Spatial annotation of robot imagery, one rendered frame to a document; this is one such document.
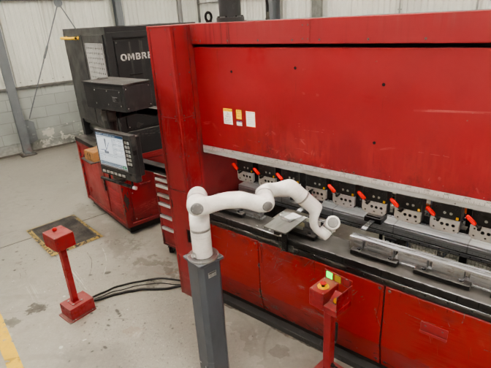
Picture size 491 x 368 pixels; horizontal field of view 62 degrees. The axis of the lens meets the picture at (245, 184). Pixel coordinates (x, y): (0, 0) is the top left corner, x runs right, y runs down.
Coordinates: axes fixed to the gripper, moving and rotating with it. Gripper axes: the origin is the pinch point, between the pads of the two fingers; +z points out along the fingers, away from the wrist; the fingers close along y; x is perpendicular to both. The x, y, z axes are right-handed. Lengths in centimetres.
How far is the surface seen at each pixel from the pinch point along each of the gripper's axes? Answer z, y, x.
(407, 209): -31, 9, -42
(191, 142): 20, 59, 106
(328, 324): -9, -62, 0
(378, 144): -41, 45, -24
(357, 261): -9.7, -22.4, -16.6
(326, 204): 35.2, 16.0, 2.5
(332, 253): -2.5, -18.5, -1.6
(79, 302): 58, -75, 209
